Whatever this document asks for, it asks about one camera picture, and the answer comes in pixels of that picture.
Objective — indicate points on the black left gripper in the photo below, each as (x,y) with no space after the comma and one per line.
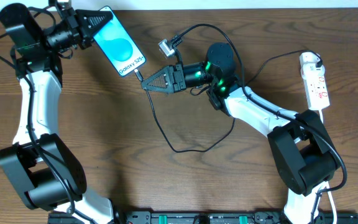
(75,30)

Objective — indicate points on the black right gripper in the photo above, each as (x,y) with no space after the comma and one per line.
(178,78)

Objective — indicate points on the blue Galaxy smartphone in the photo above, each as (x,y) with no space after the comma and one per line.
(118,46)

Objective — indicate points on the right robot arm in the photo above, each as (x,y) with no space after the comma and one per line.
(304,155)

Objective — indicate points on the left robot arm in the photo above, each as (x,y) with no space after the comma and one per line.
(42,170)

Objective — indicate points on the white USB charger adapter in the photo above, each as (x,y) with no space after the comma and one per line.
(310,70)

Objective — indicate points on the white power strip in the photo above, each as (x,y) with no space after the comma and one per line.
(315,88)

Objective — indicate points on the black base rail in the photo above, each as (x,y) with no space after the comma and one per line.
(217,218)

